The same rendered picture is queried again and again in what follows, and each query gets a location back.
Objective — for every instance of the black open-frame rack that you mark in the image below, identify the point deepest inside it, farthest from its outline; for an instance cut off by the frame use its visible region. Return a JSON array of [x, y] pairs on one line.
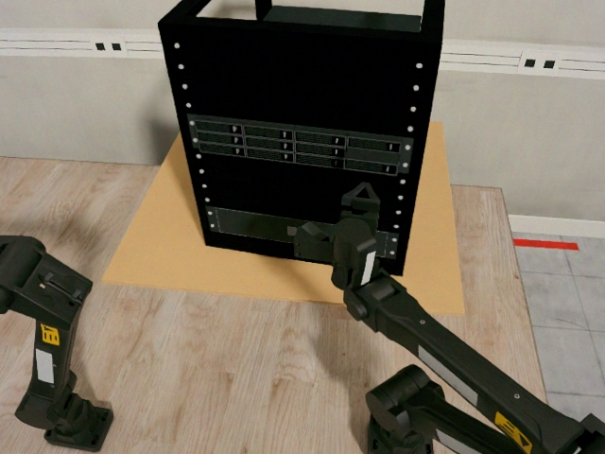
[[331, 69]]

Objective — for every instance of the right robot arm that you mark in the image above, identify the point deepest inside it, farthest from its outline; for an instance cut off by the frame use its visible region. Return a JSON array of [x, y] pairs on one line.
[[403, 403]]

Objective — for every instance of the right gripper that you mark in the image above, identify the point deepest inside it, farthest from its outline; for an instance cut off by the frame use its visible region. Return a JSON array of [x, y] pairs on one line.
[[372, 205]]

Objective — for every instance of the tan flat board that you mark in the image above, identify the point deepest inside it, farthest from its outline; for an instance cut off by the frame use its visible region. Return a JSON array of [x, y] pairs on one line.
[[164, 246]]

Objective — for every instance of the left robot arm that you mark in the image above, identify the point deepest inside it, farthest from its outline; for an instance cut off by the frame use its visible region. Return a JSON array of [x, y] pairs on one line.
[[24, 266]]

